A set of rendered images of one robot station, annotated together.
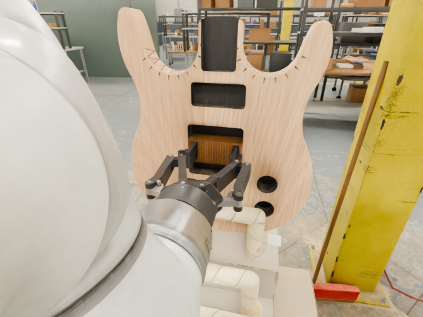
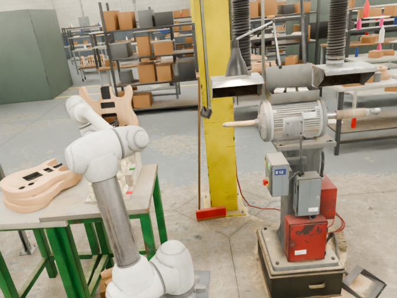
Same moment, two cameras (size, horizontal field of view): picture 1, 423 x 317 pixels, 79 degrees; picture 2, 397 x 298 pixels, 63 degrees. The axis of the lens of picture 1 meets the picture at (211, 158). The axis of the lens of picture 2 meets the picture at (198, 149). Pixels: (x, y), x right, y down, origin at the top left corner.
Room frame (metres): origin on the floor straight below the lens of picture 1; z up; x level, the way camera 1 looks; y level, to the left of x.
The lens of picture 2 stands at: (-1.69, -0.21, 1.92)
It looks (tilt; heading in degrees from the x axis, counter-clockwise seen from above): 23 degrees down; 350
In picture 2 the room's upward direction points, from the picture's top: 5 degrees counter-clockwise
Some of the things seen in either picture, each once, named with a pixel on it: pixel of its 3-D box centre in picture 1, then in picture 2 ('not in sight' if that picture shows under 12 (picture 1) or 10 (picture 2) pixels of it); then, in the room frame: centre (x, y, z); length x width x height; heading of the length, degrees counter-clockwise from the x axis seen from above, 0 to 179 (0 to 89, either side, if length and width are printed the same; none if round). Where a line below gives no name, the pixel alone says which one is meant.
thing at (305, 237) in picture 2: not in sight; (305, 234); (-0.07, -1.15, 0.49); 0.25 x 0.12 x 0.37; 80
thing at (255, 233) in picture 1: (255, 234); not in sight; (0.37, -0.09, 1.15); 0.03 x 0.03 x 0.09
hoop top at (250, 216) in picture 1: (213, 210); not in sight; (0.39, 0.00, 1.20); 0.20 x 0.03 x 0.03; 78
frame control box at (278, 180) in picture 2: not in sight; (287, 175); (-0.13, -0.98, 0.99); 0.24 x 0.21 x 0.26; 80
